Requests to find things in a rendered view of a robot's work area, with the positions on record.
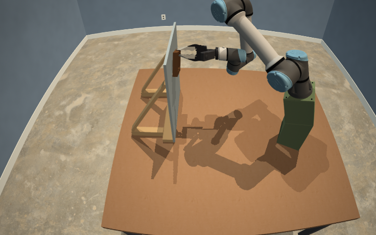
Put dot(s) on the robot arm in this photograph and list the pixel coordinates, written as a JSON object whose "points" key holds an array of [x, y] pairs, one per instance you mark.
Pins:
{"points": [[290, 74]]}

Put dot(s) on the wooden triangular stand brace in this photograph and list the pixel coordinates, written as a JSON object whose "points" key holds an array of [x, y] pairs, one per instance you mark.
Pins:
{"points": [[155, 93]]}

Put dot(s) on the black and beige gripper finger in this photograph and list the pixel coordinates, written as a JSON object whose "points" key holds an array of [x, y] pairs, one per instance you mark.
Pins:
{"points": [[191, 47], [190, 57]]}

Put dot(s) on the brown picture frame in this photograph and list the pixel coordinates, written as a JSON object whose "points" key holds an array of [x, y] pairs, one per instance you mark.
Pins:
{"points": [[176, 63]]}

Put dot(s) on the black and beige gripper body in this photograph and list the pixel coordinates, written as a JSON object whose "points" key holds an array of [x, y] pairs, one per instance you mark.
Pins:
{"points": [[204, 48]]}

